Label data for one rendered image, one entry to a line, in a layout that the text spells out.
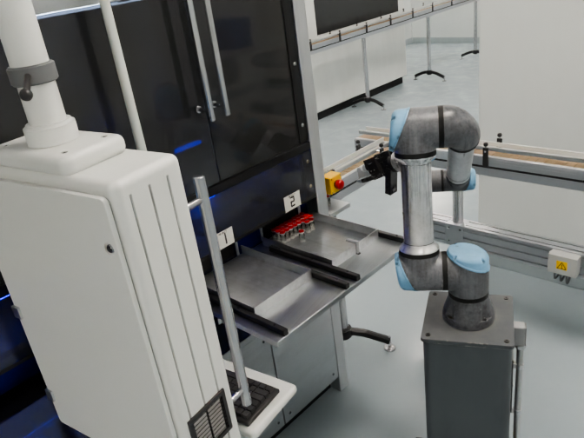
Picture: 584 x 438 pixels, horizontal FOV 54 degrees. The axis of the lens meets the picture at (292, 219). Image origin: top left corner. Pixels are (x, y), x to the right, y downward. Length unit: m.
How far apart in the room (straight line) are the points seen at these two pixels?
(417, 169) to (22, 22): 1.02
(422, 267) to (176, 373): 0.80
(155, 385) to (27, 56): 0.66
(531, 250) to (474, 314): 1.07
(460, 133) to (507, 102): 1.67
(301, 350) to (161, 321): 1.35
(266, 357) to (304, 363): 0.25
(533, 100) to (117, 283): 2.51
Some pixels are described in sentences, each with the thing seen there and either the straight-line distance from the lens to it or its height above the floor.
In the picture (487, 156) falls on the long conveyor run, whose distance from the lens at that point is 2.67.
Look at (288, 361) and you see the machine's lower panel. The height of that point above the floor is 0.37.
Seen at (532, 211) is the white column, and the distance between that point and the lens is 3.41.
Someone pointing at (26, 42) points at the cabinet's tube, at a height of 1.78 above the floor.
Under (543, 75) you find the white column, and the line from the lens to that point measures 3.16.
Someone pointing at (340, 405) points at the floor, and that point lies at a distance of 2.72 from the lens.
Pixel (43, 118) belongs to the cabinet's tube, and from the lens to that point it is 1.20.
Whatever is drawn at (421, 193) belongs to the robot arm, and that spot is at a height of 1.21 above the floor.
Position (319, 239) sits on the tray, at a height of 0.88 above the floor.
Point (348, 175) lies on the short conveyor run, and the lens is 2.56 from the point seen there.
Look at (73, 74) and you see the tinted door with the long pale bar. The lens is 1.60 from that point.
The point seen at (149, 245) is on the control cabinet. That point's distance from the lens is 1.08.
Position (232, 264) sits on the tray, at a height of 0.88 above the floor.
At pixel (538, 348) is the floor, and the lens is 3.05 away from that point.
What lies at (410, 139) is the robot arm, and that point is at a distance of 1.59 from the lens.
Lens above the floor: 1.87
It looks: 25 degrees down
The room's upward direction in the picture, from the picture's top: 8 degrees counter-clockwise
